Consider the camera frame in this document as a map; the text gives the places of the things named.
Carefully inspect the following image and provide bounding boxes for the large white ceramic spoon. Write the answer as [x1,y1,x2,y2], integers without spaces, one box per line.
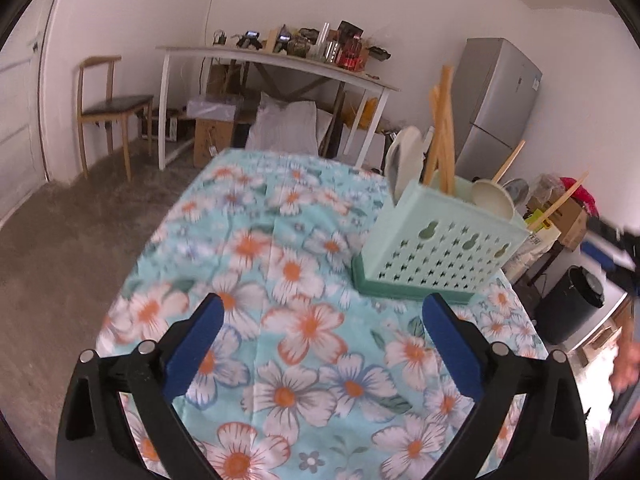
[385,126,425,206]

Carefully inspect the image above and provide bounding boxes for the red cloth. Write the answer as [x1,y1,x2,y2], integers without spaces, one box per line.
[559,177,599,217]

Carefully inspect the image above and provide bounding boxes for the plastic wrapped flat box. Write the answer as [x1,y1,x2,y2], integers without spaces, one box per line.
[187,95,242,121]

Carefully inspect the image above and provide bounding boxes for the person's right hand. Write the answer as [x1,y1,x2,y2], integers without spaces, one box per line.
[611,310,640,396]

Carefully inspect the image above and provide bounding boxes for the black trash bin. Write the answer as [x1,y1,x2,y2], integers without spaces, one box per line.
[534,266,606,345]

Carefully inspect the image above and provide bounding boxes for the white desk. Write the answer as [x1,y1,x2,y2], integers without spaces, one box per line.
[156,45,402,171]

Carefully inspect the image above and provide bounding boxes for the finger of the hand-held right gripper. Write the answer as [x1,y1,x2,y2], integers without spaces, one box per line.
[581,216,640,273]

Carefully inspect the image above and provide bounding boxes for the yellow bag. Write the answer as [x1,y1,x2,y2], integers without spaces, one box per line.
[356,99,382,129]

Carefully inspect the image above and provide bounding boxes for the white pillow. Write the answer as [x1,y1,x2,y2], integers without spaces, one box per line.
[247,92,334,156]

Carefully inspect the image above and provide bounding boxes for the white panel door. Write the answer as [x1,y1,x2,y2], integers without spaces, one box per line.
[0,0,51,221]

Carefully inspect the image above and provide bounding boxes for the green perforated utensil holder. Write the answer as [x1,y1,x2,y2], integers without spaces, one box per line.
[351,178,534,306]

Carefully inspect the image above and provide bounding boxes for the bunch of wooden chopsticks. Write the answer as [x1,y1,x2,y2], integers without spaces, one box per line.
[422,64,590,221]

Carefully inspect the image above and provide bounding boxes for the open cardboard box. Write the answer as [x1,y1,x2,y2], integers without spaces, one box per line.
[530,195,589,252]

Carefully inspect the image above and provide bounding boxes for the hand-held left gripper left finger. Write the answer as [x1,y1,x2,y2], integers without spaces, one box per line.
[55,294,226,480]

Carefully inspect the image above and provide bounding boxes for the small white oven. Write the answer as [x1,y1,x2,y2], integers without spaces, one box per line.
[140,108,181,142]

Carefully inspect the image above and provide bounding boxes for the grey refrigerator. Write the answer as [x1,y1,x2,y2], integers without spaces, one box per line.
[452,37,544,181]

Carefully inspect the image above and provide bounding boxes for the wooden chair with dark seat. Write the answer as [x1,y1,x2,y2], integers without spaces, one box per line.
[76,56,155,182]

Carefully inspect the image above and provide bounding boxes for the brown cardboard box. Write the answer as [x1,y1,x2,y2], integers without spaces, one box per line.
[194,117,236,169]

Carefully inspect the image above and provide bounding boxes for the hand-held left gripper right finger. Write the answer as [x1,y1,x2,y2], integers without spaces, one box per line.
[421,292,591,480]

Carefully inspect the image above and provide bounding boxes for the floral light blue blanket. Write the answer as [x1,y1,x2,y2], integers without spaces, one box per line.
[95,147,547,480]

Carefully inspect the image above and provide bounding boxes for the red soda bottles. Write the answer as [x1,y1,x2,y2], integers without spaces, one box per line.
[337,35,364,70]

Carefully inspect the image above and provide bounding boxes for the small white ceramic spoon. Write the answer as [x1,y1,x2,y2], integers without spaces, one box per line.
[471,180,516,221]

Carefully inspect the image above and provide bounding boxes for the metal spoon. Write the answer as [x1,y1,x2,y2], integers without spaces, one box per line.
[502,178,530,206]

